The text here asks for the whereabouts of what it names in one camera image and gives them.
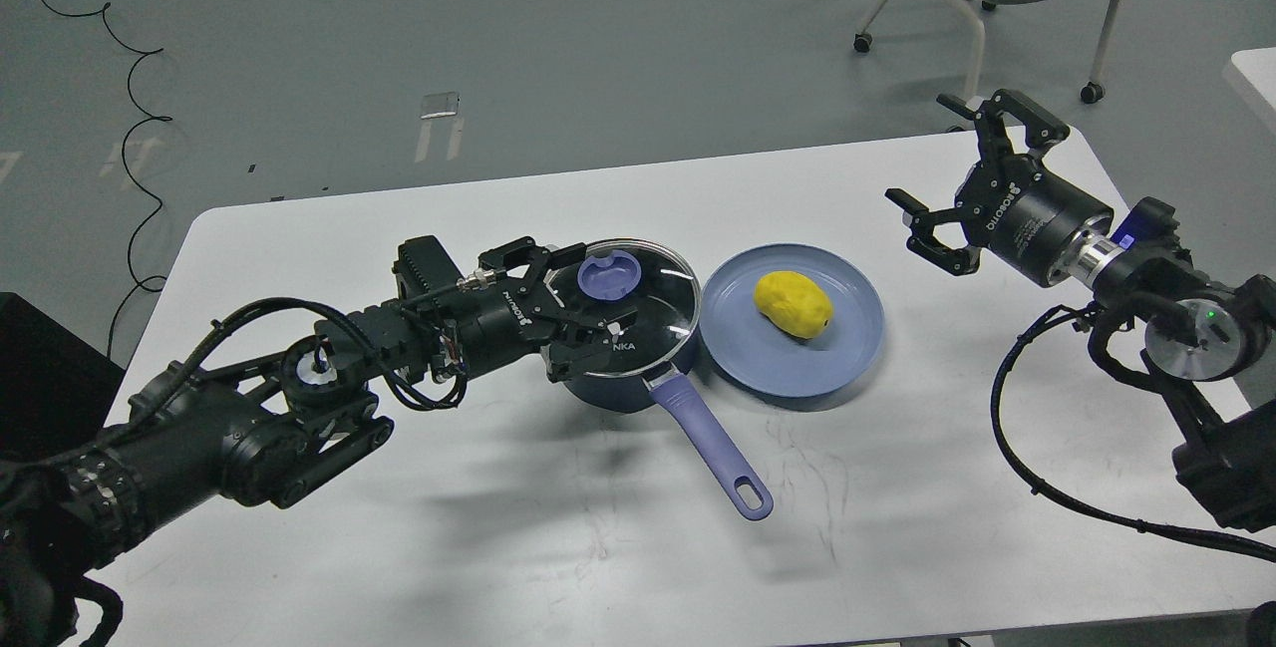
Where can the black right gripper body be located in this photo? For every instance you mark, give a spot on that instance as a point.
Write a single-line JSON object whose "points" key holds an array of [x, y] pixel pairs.
{"points": [[1029, 216]]}

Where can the yellow potato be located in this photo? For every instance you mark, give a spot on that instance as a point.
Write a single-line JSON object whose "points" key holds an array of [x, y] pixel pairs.
{"points": [[794, 303]]}

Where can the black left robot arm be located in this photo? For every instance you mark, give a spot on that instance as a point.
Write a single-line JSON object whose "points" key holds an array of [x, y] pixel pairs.
{"points": [[272, 404]]}

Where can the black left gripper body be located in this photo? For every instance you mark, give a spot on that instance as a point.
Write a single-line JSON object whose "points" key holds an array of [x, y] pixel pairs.
{"points": [[500, 324]]}

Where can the white side table corner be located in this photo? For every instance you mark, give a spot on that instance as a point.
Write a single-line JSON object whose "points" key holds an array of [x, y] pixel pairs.
{"points": [[1251, 73]]}

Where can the black box at left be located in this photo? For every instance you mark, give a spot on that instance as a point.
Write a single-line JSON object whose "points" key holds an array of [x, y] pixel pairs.
{"points": [[56, 390]]}

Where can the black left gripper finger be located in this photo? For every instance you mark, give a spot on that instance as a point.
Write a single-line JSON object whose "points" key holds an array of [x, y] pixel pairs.
{"points": [[523, 265], [581, 342]]}

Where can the glass lid purple knob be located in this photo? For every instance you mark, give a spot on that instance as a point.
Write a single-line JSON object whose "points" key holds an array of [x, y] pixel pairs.
{"points": [[648, 279]]}

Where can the silver floor socket plate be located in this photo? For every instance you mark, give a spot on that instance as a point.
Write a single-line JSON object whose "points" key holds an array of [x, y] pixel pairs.
{"points": [[441, 105]]}

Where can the blue round plate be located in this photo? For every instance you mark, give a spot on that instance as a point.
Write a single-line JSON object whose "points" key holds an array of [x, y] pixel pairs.
{"points": [[758, 355]]}

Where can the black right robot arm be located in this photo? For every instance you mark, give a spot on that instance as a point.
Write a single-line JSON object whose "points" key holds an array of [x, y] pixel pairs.
{"points": [[1155, 322]]}

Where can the dark blue saucepan purple handle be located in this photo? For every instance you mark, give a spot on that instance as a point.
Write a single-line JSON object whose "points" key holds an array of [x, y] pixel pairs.
{"points": [[674, 392]]}

